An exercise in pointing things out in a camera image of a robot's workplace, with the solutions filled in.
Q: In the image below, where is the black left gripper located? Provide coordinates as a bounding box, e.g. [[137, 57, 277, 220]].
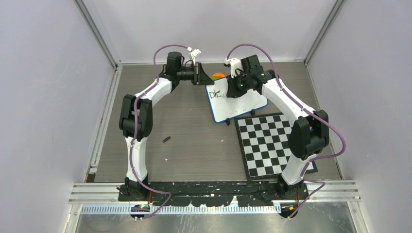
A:
[[178, 63, 215, 86]]

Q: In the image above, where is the blue framed whiteboard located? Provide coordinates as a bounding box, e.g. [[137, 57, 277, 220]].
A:
[[206, 77, 268, 123]]

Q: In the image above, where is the black marker cap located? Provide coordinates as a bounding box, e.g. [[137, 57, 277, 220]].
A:
[[163, 136, 171, 143]]

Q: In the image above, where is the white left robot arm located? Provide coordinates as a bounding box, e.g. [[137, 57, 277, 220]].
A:
[[119, 49, 214, 201]]

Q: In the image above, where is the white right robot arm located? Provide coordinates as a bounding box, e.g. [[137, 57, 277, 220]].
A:
[[224, 55, 329, 199]]

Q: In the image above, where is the orange green round object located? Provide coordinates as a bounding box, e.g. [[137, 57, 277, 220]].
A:
[[210, 73, 226, 81]]

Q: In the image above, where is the black white checkerboard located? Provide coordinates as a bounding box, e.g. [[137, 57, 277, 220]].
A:
[[233, 111, 318, 182]]

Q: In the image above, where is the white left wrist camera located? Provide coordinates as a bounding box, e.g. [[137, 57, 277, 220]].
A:
[[187, 47, 202, 65]]

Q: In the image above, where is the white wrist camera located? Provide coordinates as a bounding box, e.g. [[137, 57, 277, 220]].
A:
[[224, 58, 242, 78], [187, 47, 202, 65]]

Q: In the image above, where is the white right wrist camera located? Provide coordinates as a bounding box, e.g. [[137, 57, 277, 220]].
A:
[[224, 58, 242, 78]]

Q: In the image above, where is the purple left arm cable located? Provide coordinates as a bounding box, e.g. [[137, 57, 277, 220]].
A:
[[128, 44, 194, 220]]

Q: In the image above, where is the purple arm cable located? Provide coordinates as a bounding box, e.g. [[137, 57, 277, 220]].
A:
[[128, 44, 194, 220], [226, 43, 347, 220]]

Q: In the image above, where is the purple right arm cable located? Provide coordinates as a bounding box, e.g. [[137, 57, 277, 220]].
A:
[[226, 43, 347, 220]]

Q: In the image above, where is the aluminium left frame post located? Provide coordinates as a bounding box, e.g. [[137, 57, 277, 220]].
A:
[[73, 0, 119, 70]]

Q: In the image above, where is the aluminium frame post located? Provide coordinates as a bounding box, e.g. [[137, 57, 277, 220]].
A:
[[304, 0, 346, 67], [73, 0, 119, 70]]

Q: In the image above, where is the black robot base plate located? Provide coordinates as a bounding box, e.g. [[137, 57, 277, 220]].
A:
[[117, 181, 309, 207]]

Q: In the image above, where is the aluminium right frame post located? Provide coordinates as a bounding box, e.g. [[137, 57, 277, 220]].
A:
[[304, 0, 346, 67]]

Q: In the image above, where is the aluminium front frame rail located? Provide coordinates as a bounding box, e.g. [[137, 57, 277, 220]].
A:
[[69, 180, 361, 217]]

